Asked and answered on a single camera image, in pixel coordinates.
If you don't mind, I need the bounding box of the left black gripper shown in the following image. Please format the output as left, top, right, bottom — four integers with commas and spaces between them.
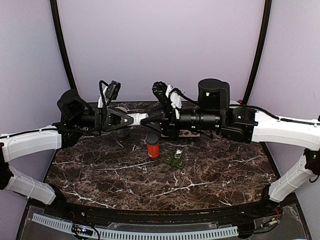
72, 107, 138, 133

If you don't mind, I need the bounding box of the red pill bottle grey lid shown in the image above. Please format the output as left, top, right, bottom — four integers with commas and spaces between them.
146, 134, 160, 159

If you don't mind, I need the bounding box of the white pill bottle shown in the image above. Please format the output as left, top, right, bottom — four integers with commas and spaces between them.
130, 113, 149, 126

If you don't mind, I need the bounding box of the green pill organizer box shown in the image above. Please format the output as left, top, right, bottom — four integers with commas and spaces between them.
164, 149, 186, 170

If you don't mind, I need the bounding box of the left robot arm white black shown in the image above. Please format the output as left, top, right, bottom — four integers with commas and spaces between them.
0, 89, 140, 218

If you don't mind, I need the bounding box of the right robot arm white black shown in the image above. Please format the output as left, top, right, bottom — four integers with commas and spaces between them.
140, 78, 320, 217

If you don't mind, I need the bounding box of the cream ceramic mug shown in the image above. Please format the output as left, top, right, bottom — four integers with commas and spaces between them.
115, 107, 130, 138

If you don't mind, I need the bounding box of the floral square coaster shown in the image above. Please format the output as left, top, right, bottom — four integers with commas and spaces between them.
160, 129, 201, 139

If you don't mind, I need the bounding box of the small white bowl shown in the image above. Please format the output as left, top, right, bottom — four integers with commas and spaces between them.
229, 100, 241, 106

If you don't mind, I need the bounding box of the small circuit board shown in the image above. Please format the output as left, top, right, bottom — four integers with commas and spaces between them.
71, 224, 94, 237

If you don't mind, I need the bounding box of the black left frame post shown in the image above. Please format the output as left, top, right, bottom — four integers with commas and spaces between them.
49, 0, 79, 92

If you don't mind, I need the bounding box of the black frame post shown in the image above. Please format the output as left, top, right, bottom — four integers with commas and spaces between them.
242, 0, 273, 104
49, 0, 79, 92

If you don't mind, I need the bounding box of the white slotted cable duct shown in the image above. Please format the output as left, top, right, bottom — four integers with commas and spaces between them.
31, 213, 239, 240

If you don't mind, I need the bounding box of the black right frame post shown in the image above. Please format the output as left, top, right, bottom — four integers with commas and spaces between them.
242, 0, 273, 104

